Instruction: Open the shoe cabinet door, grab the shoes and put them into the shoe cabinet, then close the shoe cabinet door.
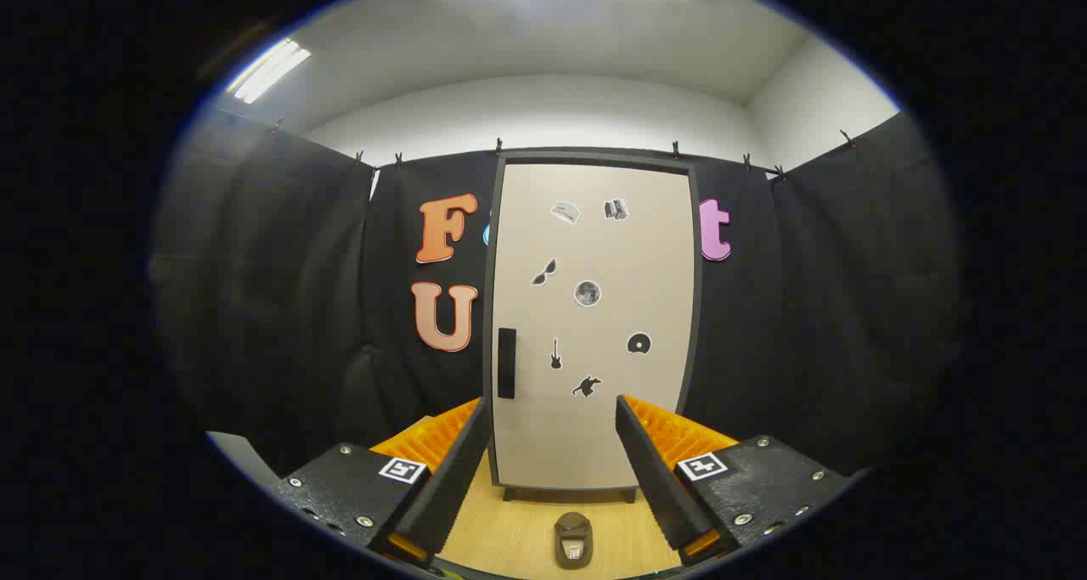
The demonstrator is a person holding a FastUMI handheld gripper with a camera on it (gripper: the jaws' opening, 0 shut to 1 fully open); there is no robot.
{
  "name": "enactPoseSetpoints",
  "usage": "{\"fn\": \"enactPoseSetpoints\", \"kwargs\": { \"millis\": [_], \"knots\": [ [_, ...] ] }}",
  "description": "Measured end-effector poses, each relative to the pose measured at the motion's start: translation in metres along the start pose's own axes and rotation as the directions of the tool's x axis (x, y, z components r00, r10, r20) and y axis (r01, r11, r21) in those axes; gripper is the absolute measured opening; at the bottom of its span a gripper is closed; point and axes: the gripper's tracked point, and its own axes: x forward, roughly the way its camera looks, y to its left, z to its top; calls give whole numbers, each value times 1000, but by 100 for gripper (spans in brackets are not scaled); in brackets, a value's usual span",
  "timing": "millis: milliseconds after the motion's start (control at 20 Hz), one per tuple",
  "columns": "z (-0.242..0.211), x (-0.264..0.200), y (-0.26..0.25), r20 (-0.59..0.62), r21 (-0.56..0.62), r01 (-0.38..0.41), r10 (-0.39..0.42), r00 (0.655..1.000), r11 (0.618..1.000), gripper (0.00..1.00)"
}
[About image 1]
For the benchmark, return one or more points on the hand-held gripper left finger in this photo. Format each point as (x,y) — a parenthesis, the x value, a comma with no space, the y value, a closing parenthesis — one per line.
(454,478)

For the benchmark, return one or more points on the brown fuzzy shoe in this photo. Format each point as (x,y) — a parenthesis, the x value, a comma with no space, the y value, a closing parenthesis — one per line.
(573,529)

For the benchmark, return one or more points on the dark grey shoe cabinet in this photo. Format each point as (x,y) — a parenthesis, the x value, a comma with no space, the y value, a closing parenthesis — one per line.
(594,156)

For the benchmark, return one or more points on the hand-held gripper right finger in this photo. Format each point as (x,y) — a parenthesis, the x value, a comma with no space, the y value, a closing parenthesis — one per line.
(658,478)

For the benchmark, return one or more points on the grey flat panel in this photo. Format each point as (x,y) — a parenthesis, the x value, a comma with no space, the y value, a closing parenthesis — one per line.
(246,459)

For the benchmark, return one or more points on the black backdrop cloth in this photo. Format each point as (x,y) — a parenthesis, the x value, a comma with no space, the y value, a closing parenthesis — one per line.
(297,308)

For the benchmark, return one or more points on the narrow ceiling light panel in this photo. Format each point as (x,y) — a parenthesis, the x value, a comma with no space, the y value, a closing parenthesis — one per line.
(267,70)

